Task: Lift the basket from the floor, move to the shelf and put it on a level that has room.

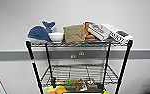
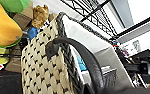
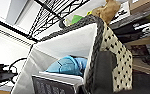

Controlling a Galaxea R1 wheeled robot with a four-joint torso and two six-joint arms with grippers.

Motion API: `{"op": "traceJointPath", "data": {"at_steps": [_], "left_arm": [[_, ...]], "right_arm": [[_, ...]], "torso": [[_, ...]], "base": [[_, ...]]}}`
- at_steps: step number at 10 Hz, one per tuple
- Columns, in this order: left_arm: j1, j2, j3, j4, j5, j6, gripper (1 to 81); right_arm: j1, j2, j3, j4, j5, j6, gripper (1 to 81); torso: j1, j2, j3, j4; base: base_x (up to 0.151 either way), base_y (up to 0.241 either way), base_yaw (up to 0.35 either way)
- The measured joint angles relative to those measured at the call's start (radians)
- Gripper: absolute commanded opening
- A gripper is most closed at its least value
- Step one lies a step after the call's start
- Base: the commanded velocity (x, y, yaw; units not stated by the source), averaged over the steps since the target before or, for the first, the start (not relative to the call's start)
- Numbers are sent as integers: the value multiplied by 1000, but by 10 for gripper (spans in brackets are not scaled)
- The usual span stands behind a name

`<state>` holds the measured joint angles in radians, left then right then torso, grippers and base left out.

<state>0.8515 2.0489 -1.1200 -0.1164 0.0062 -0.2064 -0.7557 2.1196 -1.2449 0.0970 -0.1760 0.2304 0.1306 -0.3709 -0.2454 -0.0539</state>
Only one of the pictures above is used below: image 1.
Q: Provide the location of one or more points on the brown paper packet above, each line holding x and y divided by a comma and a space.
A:
73, 34

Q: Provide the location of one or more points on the orange packet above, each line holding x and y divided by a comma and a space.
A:
87, 31

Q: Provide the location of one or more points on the white bowl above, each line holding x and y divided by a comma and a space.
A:
55, 36

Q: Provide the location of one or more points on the white red printed box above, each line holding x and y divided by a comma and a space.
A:
99, 31

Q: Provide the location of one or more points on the green ball toy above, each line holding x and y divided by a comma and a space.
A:
68, 82

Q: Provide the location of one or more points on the brown plush toy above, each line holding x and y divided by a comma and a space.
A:
77, 84

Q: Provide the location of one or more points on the blue whale plush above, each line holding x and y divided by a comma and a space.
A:
39, 33

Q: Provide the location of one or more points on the black fabric toy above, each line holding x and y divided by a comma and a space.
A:
94, 87

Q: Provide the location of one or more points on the orange yellow toy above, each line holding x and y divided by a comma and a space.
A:
61, 90

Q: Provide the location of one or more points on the white dark printed box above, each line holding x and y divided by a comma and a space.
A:
119, 33

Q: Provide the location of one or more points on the wall socket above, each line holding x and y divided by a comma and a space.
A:
72, 56
81, 53

